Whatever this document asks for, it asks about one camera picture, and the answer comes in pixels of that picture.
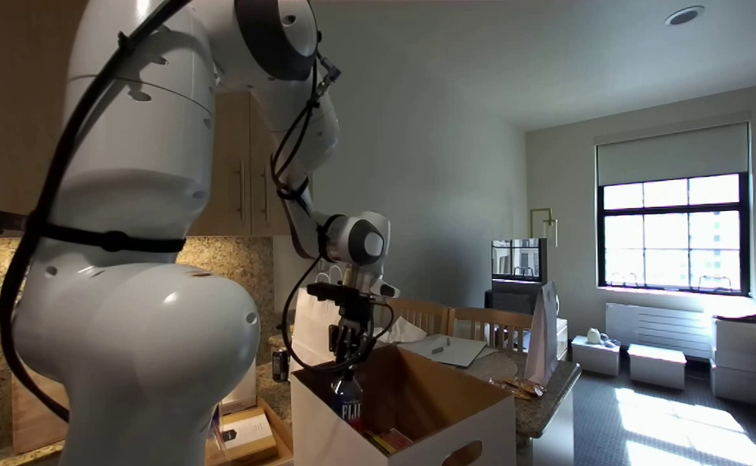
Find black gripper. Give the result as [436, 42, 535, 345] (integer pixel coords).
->
[326, 292, 378, 383]

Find large open cardboard box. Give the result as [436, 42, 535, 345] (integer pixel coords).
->
[287, 345, 519, 466]

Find white floor box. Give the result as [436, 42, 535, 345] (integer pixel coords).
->
[571, 326, 625, 377]
[625, 341, 691, 394]

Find crumpled white tissue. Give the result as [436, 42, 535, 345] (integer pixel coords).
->
[387, 315, 430, 346]

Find dark bottle with tan cap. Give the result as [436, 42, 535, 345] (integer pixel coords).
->
[271, 341, 293, 385]

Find wooden dining chair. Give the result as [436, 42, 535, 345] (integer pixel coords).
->
[448, 306, 540, 353]
[387, 296, 450, 340]

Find grey notebook with pen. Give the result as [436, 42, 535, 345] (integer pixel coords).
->
[400, 333, 489, 371]

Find shallow cardboard bottle tray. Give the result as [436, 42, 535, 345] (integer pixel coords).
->
[208, 399, 286, 466]

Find wooden dining table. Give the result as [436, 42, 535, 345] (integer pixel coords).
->
[447, 345, 583, 443]

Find thin metal floor stand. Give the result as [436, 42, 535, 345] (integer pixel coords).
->
[529, 204, 562, 253]

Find white radiator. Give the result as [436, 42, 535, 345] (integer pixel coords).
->
[605, 301, 720, 359]

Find black framed window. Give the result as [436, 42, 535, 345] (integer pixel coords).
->
[595, 172, 753, 298]

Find white roller blind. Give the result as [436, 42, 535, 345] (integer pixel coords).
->
[593, 121, 753, 188]

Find stack of white boxes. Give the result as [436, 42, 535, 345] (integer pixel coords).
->
[709, 311, 756, 408]

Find round ceiling light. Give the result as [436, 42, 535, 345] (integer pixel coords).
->
[664, 3, 707, 28]

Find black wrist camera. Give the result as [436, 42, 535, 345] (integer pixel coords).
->
[307, 279, 357, 306]

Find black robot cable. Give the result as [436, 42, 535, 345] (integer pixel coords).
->
[0, 0, 400, 424]

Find wooden wall cabinets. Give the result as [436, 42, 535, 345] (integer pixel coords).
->
[0, 0, 315, 241]

